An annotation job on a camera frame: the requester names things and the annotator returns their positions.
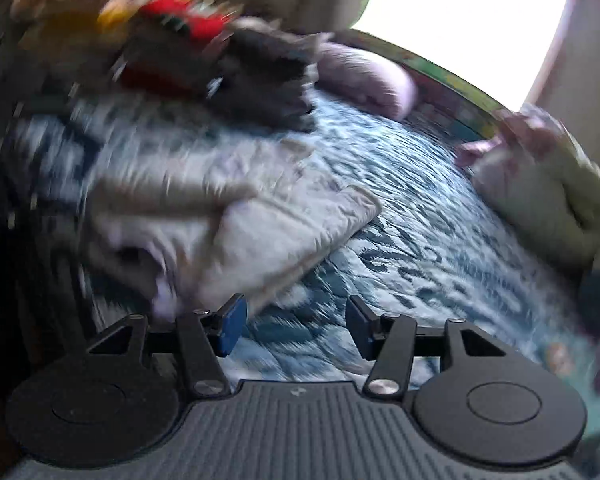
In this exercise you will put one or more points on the colourful alphabet foam mat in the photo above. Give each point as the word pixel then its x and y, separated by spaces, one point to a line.
pixel 455 100

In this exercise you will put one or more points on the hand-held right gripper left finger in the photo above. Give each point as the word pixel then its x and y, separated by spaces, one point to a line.
pixel 231 326

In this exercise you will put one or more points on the cream and pink comforter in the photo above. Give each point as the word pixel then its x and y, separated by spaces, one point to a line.
pixel 540 190

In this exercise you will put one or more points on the blue patterned quilted bedspread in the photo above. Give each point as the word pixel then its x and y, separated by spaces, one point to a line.
pixel 405 200

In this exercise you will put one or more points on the bright window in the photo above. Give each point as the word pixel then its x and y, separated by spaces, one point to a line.
pixel 460 25

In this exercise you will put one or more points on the dark grey cloth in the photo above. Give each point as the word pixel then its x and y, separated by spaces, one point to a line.
pixel 270 75

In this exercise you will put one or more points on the pink floral pillow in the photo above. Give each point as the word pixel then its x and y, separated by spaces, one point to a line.
pixel 365 80

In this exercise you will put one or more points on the white floral pajama top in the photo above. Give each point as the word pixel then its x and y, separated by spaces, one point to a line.
pixel 260 230

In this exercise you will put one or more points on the red thing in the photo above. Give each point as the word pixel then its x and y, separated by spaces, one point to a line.
pixel 180 25

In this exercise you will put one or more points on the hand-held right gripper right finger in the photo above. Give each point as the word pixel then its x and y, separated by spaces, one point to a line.
pixel 361 330

